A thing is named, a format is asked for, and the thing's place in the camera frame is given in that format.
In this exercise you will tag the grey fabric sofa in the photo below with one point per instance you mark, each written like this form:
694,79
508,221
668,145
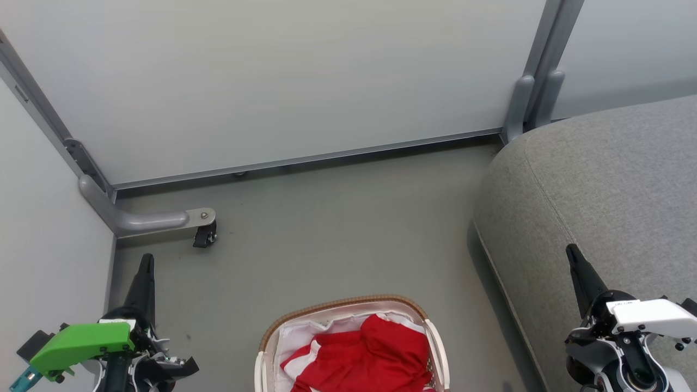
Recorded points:
599,201

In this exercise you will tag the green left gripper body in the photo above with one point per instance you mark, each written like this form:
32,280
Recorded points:
81,343

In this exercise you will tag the grey partition bottom rail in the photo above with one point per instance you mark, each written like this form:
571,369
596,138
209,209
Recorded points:
305,161

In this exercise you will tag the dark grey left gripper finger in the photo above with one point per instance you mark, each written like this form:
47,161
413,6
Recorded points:
144,288

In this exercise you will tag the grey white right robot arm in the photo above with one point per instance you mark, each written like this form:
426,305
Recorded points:
604,362

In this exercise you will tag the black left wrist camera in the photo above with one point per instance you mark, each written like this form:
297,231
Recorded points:
34,344

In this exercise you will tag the white laundry basket brown rim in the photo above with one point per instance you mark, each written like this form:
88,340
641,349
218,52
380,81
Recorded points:
348,305

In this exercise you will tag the grey partition double post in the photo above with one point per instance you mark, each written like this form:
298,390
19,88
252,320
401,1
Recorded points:
539,81

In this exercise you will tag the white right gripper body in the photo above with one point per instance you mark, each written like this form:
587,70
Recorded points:
653,318

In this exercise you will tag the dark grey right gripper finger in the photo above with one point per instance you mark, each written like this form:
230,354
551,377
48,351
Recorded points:
585,283

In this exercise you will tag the grey partition post with foot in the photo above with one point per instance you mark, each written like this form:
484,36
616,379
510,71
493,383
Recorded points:
136,222

